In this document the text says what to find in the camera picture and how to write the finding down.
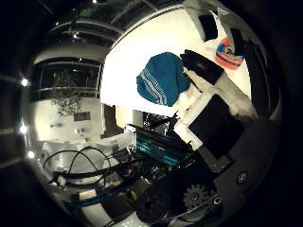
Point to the dark glass window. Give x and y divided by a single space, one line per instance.
67 77

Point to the green leafy plant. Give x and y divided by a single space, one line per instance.
65 94

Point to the teal metal bar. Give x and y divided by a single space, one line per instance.
101 195

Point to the blue striped cloth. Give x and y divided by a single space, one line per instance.
164 77

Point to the teal and black rack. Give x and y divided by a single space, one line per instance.
157 148

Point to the small dark wall picture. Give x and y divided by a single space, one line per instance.
82 116

